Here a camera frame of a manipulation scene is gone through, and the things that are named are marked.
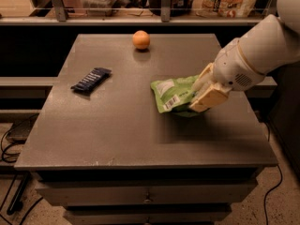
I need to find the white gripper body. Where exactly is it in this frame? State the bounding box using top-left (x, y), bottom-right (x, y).
top-left (213, 38), bottom-right (265, 91)

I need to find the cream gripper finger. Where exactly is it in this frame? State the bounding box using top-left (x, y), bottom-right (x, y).
top-left (189, 82), bottom-right (232, 113)
top-left (191, 63), bottom-right (216, 93)

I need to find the green rice chip bag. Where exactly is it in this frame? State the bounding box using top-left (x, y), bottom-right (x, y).
top-left (150, 76), bottom-right (199, 117)

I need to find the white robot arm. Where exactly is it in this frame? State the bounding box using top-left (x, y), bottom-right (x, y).
top-left (189, 0), bottom-right (300, 113)

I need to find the printed snack bag on shelf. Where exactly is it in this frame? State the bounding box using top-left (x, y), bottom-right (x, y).
top-left (197, 0), bottom-right (257, 18)

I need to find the blue rxbar blueberry bar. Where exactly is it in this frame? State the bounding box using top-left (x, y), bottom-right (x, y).
top-left (71, 67), bottom-right (112, 93)

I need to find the orange fruit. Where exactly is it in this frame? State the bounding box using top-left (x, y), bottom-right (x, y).
top-left (132, 30), bottom-right (150, 50)

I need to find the grey cabinet with drawers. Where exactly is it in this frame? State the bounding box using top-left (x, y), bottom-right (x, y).
top-left (16, 34), bottom-right (277, 225)

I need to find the dark power adapter box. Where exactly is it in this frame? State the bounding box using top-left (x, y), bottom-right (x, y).
top-left (6, 120), bottom-right (33, 143)

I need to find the black cable right floor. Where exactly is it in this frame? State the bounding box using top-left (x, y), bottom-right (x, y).
top-left (262, 164), bottom-right (284, 225)

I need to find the metal shelf rail frame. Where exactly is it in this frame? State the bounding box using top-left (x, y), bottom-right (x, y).
top-left (0, 0), bottom-right (277, 26)

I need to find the black cables left floor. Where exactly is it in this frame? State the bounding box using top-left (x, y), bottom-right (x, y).
top-left (0, 114), bottom-right (44, 225)

